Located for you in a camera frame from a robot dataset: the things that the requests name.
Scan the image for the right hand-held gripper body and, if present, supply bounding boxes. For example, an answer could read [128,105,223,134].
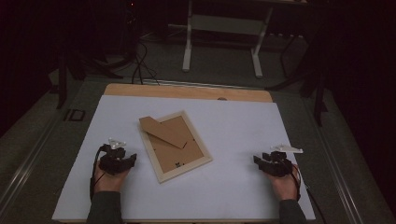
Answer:
[262,143,304,178]

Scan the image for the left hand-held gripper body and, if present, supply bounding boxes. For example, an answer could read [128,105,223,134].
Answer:
[98,137,129,175]

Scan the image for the light wooden picture frame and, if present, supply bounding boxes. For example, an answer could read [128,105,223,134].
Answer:
[137,109,214,185]

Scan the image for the person's left hand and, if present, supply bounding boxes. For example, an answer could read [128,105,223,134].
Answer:
[92,160,132,194]

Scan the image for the person's right hand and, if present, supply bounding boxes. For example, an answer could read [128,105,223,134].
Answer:
[265,164,301,202]

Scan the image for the white table sheet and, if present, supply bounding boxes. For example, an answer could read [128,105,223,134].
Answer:
[51,94,316,222]

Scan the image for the black metal stand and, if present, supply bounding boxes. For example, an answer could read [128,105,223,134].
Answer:
[49,49,124,110]
[265,31,330,128]

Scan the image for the metal strip behind table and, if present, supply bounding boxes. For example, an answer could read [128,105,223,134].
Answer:
[141,78,269,91]

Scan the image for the white metal stand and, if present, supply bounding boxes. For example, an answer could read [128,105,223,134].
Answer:
[181,0,275,78]

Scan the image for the dark equipment rack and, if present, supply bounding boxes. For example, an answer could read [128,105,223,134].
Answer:
[120,0,143,62]

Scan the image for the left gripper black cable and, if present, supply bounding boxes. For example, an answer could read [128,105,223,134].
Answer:
[89,145,108,201]

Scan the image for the metal floor rail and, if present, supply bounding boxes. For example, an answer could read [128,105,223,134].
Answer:
[306,99,366,224]
[0,119,61,213]

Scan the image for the black floor bracket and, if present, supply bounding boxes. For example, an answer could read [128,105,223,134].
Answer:
[64,108,87,122]

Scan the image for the black floor cables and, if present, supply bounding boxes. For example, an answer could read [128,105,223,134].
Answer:
[130,38,161,86]

